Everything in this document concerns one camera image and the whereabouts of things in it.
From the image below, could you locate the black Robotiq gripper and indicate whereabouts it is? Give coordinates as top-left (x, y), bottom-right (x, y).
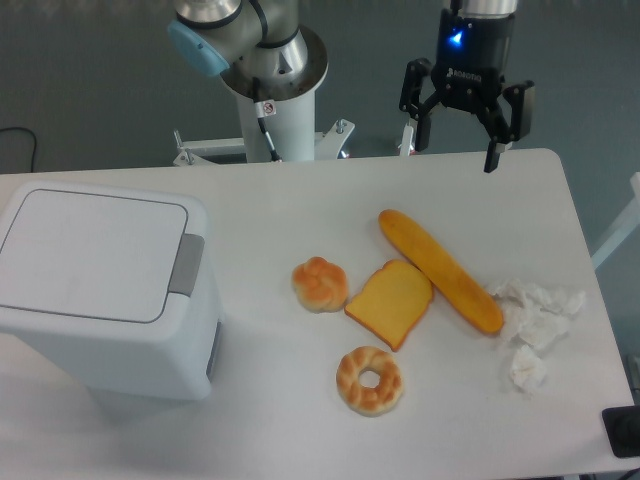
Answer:
top-left (399, 8), bottom-right (535, 173)

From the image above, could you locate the white push-top trash can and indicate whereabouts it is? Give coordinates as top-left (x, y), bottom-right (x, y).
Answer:
top-left (1, 180), bottom-right (224, 401)

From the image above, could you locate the long baguette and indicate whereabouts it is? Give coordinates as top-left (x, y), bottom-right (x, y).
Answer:
top-left (378, 209), bottom-right (504, 335)

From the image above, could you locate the toast bread slice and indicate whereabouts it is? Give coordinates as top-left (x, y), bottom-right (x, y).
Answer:
top-left (344, 260), bottom-right (434, 352)

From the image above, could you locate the large crumpled white tissue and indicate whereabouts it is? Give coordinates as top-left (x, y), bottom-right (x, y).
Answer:
top-left (485, 278), bottom-right (586, 352)

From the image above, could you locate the knotted round bread roll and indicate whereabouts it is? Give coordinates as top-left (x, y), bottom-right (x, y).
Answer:
top-left (291, 257), bottom-right (349, 313)

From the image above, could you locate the small crumpled white tissue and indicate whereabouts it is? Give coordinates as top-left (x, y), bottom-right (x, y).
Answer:
top-left (509, 345), bottom-right (547, 396)

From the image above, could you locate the black device at table edge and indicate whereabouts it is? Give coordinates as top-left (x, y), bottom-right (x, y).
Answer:
top-left (601, 405), bottom-right (640, 458)

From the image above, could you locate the white table clamp bracket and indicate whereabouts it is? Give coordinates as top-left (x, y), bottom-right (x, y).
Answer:
top-left (398, 119), bottom-right (417, 157)

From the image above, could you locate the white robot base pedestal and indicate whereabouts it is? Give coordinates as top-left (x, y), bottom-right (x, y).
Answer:
top-left (173, 93), bottom-right (355, 167)

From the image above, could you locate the white frame post right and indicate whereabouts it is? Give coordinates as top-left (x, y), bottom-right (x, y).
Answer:
top-left (591, 172), bottom-right (639, 270)

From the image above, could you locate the braided ring bread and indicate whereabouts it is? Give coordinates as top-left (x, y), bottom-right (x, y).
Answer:
top-left (335, 346), bottom-right (404, 417)

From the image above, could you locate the black cable on floor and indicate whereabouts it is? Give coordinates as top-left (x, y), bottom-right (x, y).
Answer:
top-left (0, 126), bottom-right (39, 175)

